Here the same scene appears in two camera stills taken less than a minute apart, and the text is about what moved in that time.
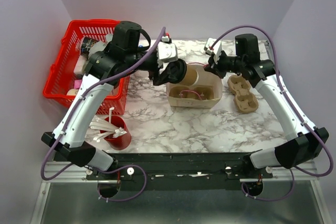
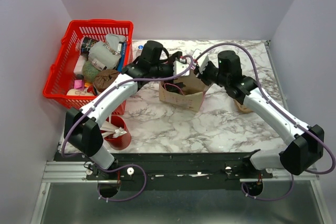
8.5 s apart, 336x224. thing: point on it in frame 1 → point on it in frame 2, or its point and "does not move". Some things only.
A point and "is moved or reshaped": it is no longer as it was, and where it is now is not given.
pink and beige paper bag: [204, 94] is moved or reshaped
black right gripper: [214, 68] → [202, 75]
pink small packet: [77, 83] does not move
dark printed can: [85, 45] does not move
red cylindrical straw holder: [121, 142] does not move
